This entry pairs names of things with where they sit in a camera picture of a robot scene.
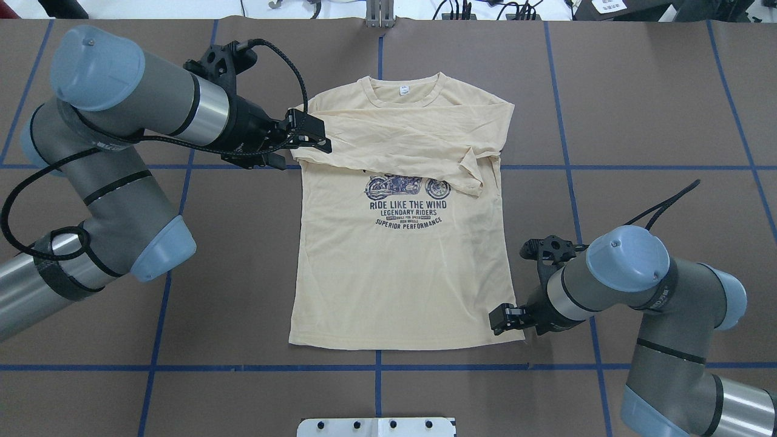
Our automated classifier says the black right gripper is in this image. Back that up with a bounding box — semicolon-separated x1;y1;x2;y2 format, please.
489;286;583;336

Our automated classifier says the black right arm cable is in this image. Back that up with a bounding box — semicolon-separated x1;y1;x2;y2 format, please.
624;179;701;231

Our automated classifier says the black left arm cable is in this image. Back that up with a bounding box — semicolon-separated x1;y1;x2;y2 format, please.
0;39;309;262

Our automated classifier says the cream long-sleeve printed shirt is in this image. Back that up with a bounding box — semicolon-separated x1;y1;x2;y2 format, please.
288;73;525;351

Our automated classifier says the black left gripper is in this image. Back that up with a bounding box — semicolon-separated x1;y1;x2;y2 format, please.
220;94;332;171

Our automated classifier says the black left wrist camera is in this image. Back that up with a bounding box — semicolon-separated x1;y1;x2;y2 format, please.
183;41;258;82

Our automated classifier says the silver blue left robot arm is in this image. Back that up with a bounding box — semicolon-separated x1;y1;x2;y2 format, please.
1;25;332;340

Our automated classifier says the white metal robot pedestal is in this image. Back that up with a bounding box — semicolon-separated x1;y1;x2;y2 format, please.
296;417;457;436

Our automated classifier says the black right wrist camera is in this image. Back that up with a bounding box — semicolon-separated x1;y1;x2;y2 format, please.
519;235;589;265

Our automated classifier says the aluminium frame post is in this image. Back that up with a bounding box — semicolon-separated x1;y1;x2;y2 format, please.
365;0;396;29

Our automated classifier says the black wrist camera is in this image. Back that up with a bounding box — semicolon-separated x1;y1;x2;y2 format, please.
183;41;258;82
519;235;589;265

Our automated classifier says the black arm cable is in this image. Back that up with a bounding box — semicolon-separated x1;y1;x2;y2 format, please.
624;179;701;231
0;39;309;262

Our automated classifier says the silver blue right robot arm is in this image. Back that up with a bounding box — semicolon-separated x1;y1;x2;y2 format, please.
489;226;775;436

